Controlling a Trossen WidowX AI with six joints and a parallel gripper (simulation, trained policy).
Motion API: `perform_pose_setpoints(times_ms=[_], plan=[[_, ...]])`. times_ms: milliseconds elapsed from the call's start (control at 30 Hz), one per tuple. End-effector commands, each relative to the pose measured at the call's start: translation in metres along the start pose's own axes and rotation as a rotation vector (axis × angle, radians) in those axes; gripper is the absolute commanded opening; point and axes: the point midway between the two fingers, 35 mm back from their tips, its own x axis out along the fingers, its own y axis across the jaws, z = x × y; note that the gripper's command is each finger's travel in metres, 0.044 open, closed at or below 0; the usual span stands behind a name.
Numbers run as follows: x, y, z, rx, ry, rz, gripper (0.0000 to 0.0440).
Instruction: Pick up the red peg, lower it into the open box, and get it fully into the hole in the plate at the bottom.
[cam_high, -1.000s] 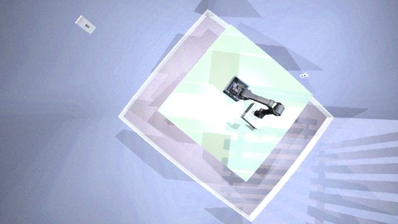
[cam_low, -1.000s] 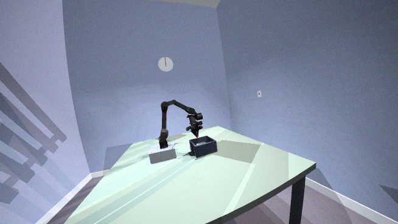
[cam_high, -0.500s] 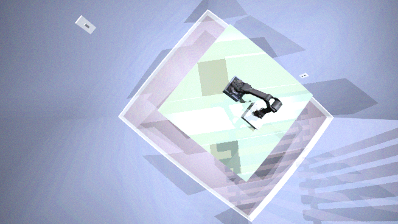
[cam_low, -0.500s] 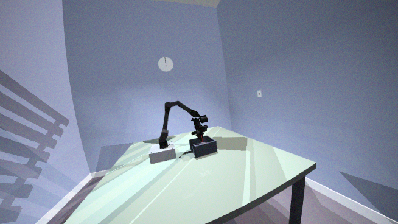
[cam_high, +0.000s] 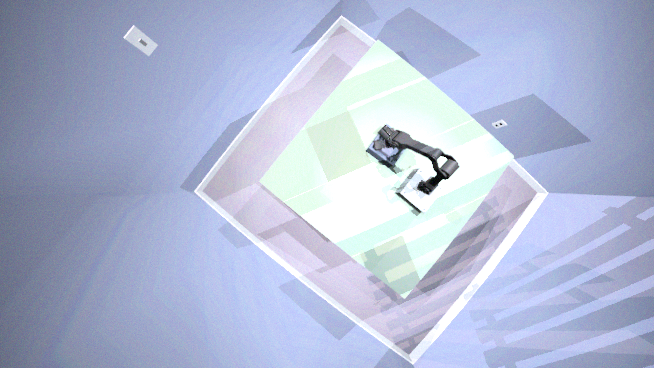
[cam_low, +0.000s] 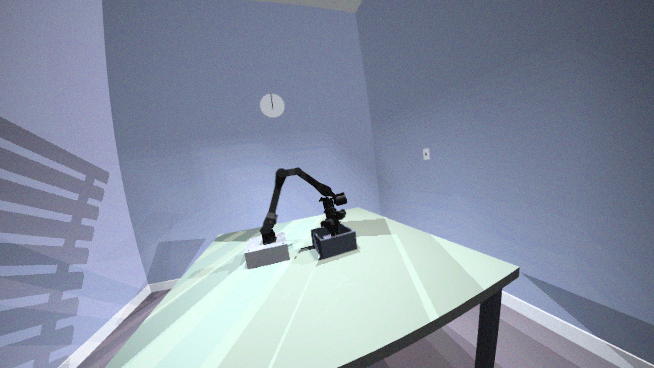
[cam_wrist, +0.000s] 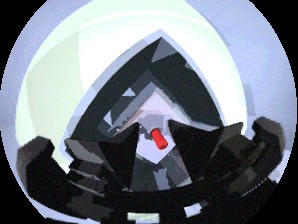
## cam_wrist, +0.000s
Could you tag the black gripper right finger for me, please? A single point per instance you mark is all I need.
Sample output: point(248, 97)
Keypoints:
point(197, 146)

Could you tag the red peg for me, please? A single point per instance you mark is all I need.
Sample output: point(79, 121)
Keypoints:
point(159, 139)

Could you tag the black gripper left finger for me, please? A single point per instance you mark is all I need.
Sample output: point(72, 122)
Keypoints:
point(117, 154)

